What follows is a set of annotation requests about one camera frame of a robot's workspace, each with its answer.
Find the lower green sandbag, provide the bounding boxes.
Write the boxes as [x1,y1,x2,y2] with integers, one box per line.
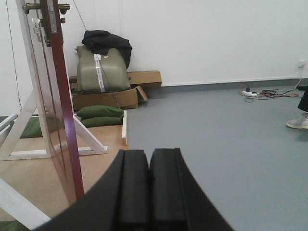
[81,116,123,128]

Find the closed cardboard box behind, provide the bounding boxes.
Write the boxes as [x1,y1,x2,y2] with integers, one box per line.
[127,70,162,89]

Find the upper green sandbag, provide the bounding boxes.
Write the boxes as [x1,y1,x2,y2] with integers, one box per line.
[77,105,124,119]

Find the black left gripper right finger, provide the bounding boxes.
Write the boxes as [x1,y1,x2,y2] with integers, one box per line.
[150,148,233,231]

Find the brown wooden door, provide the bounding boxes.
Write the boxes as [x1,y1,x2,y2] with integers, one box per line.
[20,0,84,205]

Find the white sneaker of person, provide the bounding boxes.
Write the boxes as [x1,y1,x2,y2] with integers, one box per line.
[286,113,308,129]

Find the white power strip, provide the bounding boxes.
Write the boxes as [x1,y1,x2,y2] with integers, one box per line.
[242,90,257,97]

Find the green sandbag behind door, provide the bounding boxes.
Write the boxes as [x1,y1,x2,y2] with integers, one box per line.
[20,117,42,139]

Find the large olive green bag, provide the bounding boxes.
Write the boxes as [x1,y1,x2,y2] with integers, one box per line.
[75,45,130,93]

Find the white wall socket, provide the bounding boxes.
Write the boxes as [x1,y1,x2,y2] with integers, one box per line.
[297,60,306,68]

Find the black trouser leg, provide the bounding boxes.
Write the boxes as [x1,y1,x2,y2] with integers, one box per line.
[297,90,308,112]

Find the white wooden edge rail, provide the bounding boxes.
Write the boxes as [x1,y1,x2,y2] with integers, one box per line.
[122,110,127,146]

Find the black cloth on bag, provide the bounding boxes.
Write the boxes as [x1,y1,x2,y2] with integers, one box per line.
[81,30,132,68]

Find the brass door handle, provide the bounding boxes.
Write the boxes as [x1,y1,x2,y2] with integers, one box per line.
[22,3,70,15]

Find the open cardboard box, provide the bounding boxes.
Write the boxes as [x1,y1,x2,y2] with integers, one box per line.
[72,77,149,110]

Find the plywood floor platform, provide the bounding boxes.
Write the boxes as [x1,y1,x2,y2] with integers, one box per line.
[0,125,126,218]

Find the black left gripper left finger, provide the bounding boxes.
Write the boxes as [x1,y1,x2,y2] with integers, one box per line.
[37,150,150,231]

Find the tangled cables on floor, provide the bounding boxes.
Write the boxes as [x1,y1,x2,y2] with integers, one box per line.
[239,83,308,103]

